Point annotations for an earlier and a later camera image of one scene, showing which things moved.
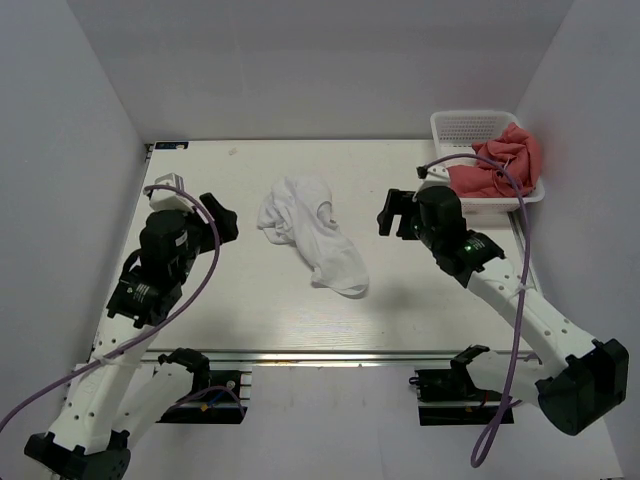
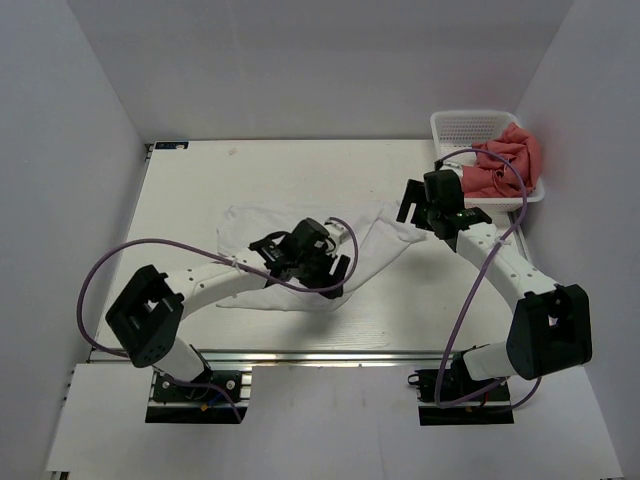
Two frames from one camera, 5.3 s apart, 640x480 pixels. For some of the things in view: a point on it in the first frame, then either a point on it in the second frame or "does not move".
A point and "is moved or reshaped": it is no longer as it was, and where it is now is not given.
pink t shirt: x=516 y=151 does not move
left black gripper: x=225 y=219 to x=328 y=257
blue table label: x=171 y=145 does not move
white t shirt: x=296 y=211 is moved or reshaped
